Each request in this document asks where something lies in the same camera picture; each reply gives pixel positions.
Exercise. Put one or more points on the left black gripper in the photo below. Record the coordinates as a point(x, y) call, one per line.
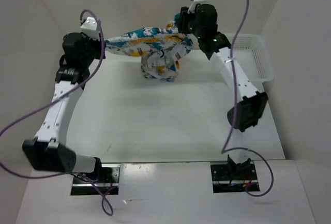
point(96, 42)

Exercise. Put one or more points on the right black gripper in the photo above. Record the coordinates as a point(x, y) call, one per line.
point(182, 19)

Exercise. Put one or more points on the white teal yellow patterned shorts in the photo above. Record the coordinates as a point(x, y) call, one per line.
point(160, 49)

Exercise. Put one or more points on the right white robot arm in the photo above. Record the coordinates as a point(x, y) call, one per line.
point(249, 102)

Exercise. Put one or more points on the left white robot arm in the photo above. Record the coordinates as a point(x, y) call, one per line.
point(48, 151)

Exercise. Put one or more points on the white plastic basket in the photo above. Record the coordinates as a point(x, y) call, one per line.
point(252, 55)

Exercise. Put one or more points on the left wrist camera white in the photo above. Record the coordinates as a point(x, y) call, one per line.
point(91, 28)

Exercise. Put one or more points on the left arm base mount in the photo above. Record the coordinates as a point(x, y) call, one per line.
point(107, 182)

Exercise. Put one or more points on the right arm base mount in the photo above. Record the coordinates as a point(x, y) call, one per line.
point(230, 177)

